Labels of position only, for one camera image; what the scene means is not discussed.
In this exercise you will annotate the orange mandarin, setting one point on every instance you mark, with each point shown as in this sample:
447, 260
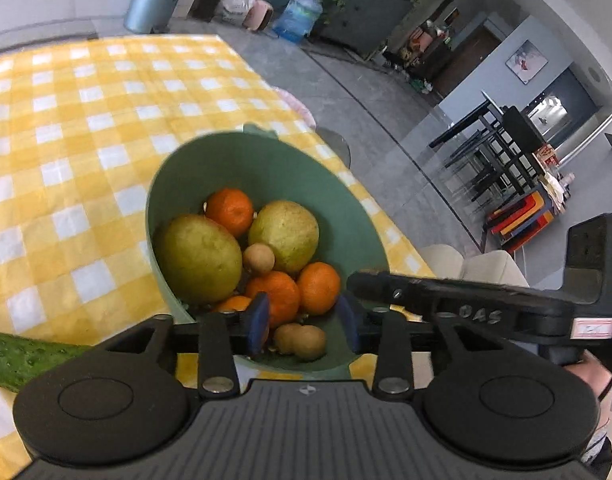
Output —
229, 211
234, 304
318, 287
278, 295

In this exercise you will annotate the red patterned box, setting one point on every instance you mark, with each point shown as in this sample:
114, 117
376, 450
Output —
545, 155

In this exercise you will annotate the cluttered dark rack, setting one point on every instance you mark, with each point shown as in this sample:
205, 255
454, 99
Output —
425, 52

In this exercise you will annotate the stack of colourful stools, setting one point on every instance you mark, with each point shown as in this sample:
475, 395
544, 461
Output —
523, 220

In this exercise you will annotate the green cucumber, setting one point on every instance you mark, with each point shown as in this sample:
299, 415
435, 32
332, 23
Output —
21, 357

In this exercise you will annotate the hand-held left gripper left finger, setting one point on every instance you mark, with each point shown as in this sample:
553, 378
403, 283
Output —
258, 320

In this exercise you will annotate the yellow checked tablecloth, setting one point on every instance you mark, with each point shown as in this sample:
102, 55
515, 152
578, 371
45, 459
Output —
61, 135

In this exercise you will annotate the person's right hand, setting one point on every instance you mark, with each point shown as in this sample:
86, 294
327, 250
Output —
588, 372

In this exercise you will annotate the blue water jug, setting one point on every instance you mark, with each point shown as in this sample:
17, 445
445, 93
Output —
298, 17

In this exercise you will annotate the flower wall picture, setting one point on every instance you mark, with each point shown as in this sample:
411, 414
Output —
526, 61

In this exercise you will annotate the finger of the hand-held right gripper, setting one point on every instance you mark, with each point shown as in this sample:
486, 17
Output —
380, 287

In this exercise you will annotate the pink ruffled cushion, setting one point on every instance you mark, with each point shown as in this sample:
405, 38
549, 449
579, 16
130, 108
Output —
298, 107

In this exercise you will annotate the green pear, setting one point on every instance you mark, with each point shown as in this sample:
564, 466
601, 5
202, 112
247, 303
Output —
198, 257
286, 232

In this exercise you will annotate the small yellow potato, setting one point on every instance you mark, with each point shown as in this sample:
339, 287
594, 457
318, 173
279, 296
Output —
311, 344

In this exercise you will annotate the round grey stool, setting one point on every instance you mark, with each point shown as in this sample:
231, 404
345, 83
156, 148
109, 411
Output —
335, 146

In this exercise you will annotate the beige upholstered chair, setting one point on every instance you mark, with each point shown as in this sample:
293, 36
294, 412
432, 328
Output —
440, 260
495, 267

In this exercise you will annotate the person's right forearm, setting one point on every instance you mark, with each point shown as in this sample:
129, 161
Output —
598, 440

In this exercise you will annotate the small brown longan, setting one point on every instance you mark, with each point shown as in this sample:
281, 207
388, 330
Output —
285, 338
258, 258

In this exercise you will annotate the green colander bowl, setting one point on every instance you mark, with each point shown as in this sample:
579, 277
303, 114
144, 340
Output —
306, 175

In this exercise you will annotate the white plastic bag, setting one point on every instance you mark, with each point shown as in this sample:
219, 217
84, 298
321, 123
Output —
237, 6

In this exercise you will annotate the pink heater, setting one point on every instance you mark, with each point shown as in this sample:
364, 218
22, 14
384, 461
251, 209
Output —
258, 15

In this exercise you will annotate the dark grey dresser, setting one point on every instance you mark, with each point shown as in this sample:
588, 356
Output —
366, 15

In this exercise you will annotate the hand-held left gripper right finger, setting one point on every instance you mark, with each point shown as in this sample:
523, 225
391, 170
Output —
347, 325

